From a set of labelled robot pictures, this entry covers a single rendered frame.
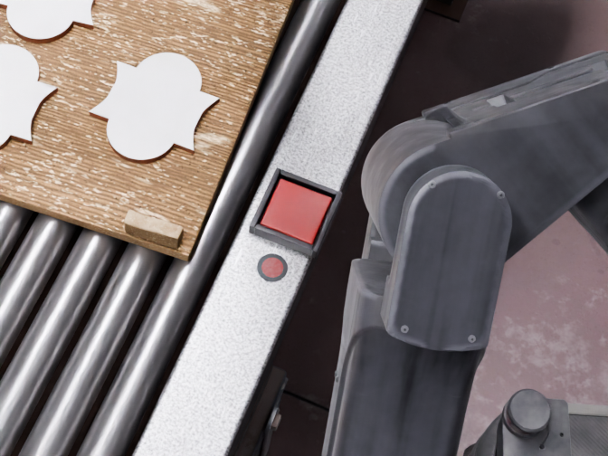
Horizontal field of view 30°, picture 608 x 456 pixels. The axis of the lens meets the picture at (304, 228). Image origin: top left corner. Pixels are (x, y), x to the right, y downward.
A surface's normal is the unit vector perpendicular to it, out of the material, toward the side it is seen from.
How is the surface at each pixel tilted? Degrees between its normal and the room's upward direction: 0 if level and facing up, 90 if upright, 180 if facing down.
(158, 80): 0
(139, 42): 0
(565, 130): 39
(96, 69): 0
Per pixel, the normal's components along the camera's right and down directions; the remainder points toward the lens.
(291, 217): 0.09, -0.43
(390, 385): -0.03, 0.33
